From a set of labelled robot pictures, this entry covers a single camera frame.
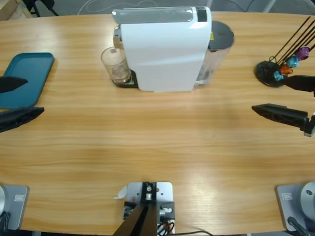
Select clear water tank dark lid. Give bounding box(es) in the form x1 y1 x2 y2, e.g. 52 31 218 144
194 21 236 87

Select purple coffee capsule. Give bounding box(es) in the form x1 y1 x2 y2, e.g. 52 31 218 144
294 46 310 60

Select teal plastic tray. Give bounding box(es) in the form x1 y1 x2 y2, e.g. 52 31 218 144
0 52 55 110

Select black capsule holder with rods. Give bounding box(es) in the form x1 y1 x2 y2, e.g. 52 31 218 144
254 16 315 88

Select black base cable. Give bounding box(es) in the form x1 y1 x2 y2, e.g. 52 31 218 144
286 216 311 236
0 211 12 231

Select clear drinking glass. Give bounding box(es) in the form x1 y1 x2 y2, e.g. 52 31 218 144
100 46 132 84

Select teal coffee capsule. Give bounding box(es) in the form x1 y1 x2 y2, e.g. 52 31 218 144
286 55 300 68

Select white block with dark post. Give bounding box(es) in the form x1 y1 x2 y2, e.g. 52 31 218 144
112 181 176 236

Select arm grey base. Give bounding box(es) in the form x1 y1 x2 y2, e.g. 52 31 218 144
275 181 315 232
0 184 30 231

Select wooden crate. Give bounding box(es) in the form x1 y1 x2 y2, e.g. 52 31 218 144
0 0 32 22

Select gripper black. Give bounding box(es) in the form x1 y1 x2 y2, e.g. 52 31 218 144
251 75 315 138

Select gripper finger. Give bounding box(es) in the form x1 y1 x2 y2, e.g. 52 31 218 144
0 107 45 133
0 76 28 94

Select white capsule coffee machine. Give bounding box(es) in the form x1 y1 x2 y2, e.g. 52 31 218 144
112 6 213 94

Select orange coffee capsule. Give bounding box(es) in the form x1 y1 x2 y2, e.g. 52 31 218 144
280 64 293 76

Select white cable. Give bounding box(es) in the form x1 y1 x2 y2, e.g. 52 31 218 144
78 0 158 13

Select white metal leg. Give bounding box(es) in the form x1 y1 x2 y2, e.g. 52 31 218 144
262 0 278 13

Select white tape tag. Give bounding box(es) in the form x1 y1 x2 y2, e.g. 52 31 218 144
113 185 128 200

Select black metal stand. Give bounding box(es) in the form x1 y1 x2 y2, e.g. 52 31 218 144
23 0 60 17

